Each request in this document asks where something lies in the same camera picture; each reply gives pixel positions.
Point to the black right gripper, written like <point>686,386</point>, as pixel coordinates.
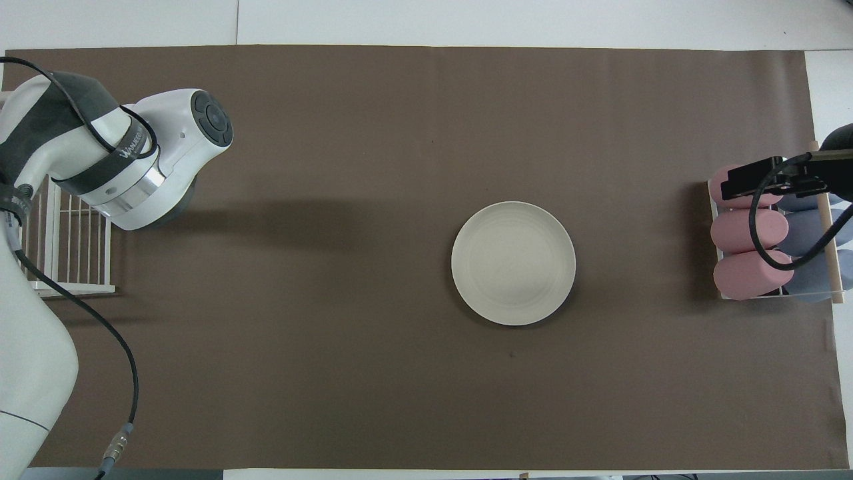
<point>766,176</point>

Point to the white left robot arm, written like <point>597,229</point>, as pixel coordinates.
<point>26,373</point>

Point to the cream round plate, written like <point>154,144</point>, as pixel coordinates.
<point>513,263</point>

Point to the pink cup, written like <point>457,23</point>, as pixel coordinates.
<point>733,231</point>
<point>715,183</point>
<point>750,276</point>

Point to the clear acrylic cup rack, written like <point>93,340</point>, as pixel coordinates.
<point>716,220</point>

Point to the wooden dowel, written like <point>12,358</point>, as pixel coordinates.
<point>832,253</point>

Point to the brown table mat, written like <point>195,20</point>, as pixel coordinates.
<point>333,366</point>

